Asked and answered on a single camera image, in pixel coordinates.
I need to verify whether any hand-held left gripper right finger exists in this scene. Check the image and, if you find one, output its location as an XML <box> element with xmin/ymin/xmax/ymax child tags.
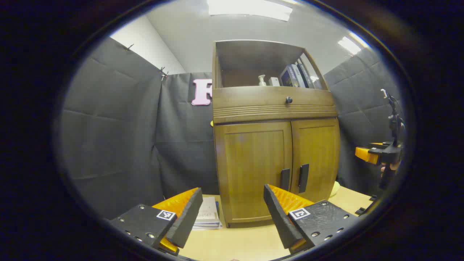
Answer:
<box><xmin>264</xmin><ymin>184</ymin><xmax>359</xmax><ymax>254</ymax></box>

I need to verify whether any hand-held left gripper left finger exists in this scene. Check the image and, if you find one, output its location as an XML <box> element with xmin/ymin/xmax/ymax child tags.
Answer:
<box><xmin>109</xmin><ymin>187</ymin><xmax>203</xmax><ymax>256</ymax></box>

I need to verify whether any black door handle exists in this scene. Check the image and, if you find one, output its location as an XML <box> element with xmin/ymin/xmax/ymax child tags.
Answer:
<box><xmin>280</xmin><ymin>168</ymin><xmax>291</xmax><ymax>192</ymax></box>
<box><xmin>298</xmin><ymin>163</ymin><xmax>310</xmax><ymax>194</ymax></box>

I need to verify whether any wooden cabinet door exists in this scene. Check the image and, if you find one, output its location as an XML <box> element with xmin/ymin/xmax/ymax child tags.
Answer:
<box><xmin>291</xmin><ymin>118</ymin><xmax>340</xmax><ymax>203</ymax></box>
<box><xmin>216</xmin><ymin>121</ymin><xmax>293</xmax><ymax>222</ymax></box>

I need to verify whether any wooden double-door shoe cabinet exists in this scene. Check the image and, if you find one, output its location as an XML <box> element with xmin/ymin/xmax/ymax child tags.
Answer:
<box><xmin>211</xmin><ymin>39</ymin><xmax>341</xmax><ymax>229</ymax></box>

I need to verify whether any wooden cabinet drawer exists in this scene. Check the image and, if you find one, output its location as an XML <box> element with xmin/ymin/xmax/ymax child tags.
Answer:
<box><xmin>213</xmin><ymin>86</ymin><xmax>337</xmax><ymax>124</ymax></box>

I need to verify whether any blue edged book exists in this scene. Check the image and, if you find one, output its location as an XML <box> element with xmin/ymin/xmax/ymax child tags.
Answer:
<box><xmin>192</xmin><ymin>201</ymin><xmax>222</xmax><ymax>231</ymax></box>

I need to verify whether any grey spine book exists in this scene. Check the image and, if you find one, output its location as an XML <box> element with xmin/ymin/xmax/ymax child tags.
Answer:
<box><xmin>291</xmin><ymin>64</ymin><xmax>307</xmax><ymax>88</ymax></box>

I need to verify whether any small ceiling light panel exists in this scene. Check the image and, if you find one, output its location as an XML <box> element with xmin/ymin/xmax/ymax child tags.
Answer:
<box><xmin>338</xmin><ymin>32</ymin><xmax>369</xmax><ymax>55</ymax></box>

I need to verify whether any large ceiling light panel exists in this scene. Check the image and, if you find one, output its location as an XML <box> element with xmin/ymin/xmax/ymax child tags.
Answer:
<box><xmin>207</xmin><ymin>0</ymin><xmax>293</xmax><ymax>21</ymax></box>

